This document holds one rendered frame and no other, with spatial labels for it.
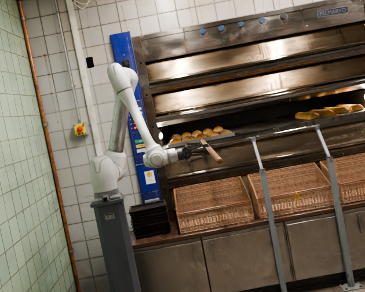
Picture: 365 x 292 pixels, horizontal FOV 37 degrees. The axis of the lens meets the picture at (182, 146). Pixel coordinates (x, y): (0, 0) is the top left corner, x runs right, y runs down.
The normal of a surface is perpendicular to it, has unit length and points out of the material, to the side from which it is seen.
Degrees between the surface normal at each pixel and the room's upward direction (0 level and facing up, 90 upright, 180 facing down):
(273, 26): 90
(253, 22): 90
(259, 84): 70
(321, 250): 91
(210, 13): 90
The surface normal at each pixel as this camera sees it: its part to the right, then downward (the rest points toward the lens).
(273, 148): -0.07, -0.27
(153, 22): 0.00, 0.07
